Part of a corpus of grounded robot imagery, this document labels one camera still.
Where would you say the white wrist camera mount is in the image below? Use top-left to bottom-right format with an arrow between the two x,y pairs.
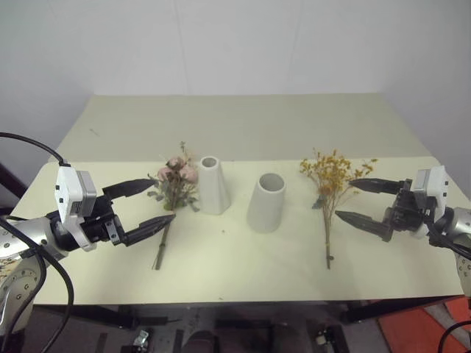
54,165 -> 99,252
411,165 -> 448,240

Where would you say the white narrow-mouth ceramic vase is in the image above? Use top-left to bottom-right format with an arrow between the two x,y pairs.
197,156 -> 232,215

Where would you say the dark brown furniture piece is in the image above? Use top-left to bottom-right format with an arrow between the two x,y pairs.
0,161 -> 19,217

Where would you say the orange red floor object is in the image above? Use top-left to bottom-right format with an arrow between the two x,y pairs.
377,296 -> 471,353

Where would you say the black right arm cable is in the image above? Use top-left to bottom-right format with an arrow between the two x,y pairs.
427,220 -> 471,353

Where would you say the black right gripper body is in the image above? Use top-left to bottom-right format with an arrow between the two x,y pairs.
383,179 -> 434,231

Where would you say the yellow dried flower bouquet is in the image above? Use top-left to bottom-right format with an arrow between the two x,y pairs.
298,148 -> 379,271

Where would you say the small caster wheel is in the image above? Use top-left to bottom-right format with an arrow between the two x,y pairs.
132,328 -> 152,347
315,328 -> 333,347

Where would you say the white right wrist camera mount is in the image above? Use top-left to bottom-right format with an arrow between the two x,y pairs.
411,165 -> 448,240

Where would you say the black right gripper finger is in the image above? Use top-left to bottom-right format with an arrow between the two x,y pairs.
348,177 -> 406,195
335,210 -> 394,243

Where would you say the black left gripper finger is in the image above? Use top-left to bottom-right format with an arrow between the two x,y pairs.
122,214 -> 177,248
102,178 -> 160,202

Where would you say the dark rounded shape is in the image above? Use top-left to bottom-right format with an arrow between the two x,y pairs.
185,329 -> 222,353

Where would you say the black metal table frame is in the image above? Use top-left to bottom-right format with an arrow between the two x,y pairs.
32,296 -> 459,353

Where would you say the white wide-mouth ceramic vase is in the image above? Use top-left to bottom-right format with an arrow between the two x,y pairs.
246,173 -> 288,234

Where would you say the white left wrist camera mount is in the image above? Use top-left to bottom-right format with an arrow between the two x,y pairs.
54,165 -> 99,252

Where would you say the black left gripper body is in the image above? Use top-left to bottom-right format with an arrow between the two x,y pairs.
81,196 -> 127,245

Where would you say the pink dried flower bouquet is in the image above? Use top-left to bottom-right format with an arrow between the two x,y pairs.
146,140 -> 202,271

